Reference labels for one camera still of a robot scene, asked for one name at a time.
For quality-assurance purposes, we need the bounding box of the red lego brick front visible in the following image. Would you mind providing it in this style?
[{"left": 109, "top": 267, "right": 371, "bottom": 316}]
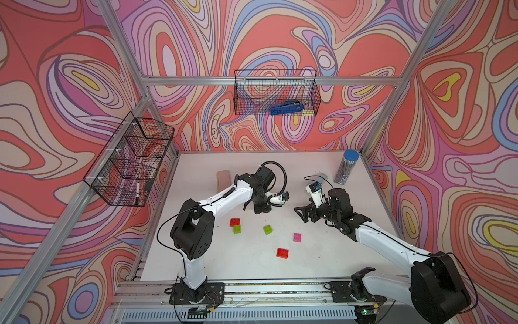
[{"left": 276, "top": 248, "right": 289, "bottom": 259}]

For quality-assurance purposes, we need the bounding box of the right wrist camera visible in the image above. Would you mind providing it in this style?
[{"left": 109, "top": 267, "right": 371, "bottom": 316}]
[{"left": 306, "top": 182, "right": 326, "bottom": 208}]

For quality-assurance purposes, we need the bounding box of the black wire basket wall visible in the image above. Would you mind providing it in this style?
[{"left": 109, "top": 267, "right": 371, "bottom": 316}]
[
  {"left": 233, "top": 67, "right": 321, "bottom": 117},
  {"left": 83, "top": 112, "right": 175, "bottom": 207}
]

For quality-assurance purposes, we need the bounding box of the black wire basket back wall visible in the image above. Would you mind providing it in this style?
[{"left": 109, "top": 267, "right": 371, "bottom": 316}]
[{"left": 233, "top": 67, "right": 321, "bottom": 117}]

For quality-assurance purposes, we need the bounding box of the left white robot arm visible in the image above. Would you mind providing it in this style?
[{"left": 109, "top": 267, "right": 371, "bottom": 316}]
[{"left": 169, "top": 174, "right": 276, "bottom": 305}]

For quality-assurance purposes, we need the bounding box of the blue capped clear cylinder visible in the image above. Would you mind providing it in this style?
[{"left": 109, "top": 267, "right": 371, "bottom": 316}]
[{"left": 334, "top": 149, "right": 360, "bottom": 185}]

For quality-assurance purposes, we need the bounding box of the blue object in basket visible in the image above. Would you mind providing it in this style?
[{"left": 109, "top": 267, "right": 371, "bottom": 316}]
[{"left": 270, "top": 101, "right": 304, "bottom": 116}]

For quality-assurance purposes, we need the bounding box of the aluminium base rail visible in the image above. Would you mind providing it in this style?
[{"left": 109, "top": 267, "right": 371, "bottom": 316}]
[{"left": 102, "top": 278, "right": 424, "bottom": 323}]

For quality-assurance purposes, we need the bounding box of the red lego brick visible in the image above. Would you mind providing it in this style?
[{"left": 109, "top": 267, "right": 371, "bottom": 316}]
[
  {"left": 276, "top": 248, "right": 289, "bottom": 259},
  {"left": 229, "top": 218, "right": 240, "bottom": 227}
]

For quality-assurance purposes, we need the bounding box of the pink plastic case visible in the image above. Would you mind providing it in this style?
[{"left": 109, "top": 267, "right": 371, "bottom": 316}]
[{"left": 217, "top": 170, "right": 233, "bottom": 193}]

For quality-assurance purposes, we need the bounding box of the black wire basket left wall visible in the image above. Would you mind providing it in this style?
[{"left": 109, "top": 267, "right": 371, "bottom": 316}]
[{"left": 83, "top": 112, "right": 175, "bottom": 207}]

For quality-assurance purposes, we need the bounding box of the black marker in basket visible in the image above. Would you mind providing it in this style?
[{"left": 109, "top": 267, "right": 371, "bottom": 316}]
[{"left": 134, "top": 182, "right": 140, "bottom": 206}]

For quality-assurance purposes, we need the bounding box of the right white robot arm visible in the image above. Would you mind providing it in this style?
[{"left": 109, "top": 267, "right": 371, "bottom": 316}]
[{"left": 294, "top": 182, "right": 476, "bottom": 323}]

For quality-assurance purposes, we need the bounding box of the grey small case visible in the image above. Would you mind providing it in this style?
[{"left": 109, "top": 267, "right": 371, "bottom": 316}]
[{"left": 314, "top": 173, "right": 328, "bottom": 183}]

